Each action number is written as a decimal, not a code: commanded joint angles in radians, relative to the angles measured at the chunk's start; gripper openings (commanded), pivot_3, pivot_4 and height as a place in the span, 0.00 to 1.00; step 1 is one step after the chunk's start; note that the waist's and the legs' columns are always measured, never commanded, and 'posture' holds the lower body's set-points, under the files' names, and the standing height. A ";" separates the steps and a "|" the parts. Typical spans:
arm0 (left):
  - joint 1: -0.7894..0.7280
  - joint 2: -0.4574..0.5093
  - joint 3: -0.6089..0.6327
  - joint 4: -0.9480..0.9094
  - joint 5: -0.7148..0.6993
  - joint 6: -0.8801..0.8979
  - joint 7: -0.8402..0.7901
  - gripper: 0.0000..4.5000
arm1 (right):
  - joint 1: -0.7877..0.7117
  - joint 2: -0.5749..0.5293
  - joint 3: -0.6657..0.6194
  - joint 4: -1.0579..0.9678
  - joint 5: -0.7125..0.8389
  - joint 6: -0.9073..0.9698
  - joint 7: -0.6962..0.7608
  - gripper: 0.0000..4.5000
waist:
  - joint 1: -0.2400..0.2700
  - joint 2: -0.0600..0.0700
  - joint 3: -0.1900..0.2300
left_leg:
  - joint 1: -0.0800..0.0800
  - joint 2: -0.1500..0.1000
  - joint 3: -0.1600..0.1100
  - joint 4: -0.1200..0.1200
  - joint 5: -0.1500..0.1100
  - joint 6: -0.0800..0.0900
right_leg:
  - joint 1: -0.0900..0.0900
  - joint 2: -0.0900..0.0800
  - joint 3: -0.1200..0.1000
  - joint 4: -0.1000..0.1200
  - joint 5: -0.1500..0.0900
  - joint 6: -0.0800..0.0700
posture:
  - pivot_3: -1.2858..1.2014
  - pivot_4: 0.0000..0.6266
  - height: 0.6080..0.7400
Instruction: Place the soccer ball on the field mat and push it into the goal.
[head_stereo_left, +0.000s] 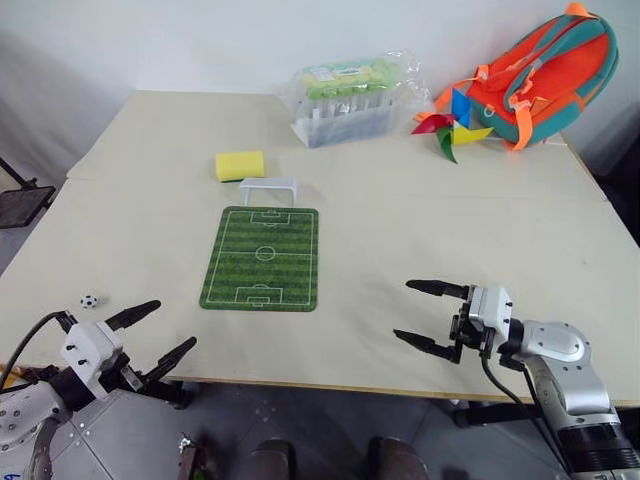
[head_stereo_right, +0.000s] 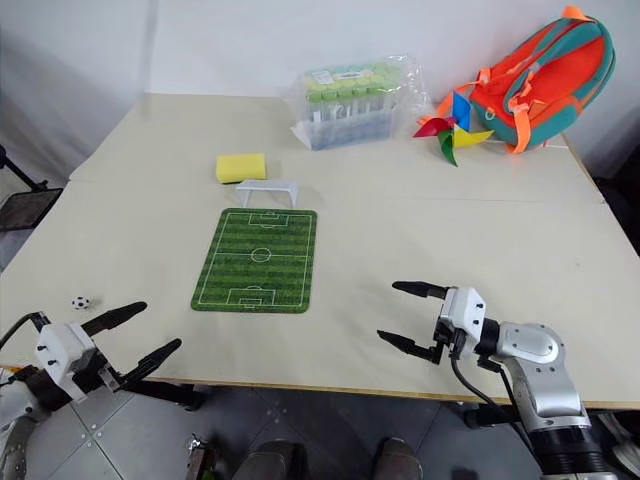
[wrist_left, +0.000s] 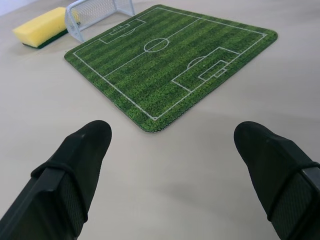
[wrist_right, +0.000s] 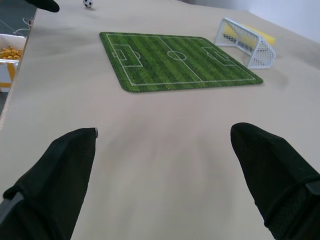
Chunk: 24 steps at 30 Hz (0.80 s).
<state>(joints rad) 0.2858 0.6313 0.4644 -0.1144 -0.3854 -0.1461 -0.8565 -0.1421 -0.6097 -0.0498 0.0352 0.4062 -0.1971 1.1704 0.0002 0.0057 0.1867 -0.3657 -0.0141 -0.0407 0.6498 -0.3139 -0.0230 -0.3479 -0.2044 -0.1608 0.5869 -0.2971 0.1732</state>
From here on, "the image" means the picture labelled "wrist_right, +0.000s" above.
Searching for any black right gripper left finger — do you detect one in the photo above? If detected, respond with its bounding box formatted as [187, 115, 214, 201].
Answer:
[0, 127, 99, 240]

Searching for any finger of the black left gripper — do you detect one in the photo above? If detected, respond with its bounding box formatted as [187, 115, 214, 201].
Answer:
[24, 0, 61, 13]

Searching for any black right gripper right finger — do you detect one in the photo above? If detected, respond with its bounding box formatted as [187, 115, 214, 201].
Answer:
[230, 122, 320, 240]

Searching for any white miniature soccer goal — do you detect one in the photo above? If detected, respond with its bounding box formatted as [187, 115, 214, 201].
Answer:
[214, 17, 277, 70]

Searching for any green soccer field mat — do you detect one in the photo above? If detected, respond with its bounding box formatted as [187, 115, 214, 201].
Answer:
[98, 31, 264, 94]

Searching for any white box with yellow items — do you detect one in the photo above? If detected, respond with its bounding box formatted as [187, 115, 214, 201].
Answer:
[0, 33, 28, 93]

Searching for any yellow sponge block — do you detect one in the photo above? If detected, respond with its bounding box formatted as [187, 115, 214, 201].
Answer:
[223, 23, 276, 52]

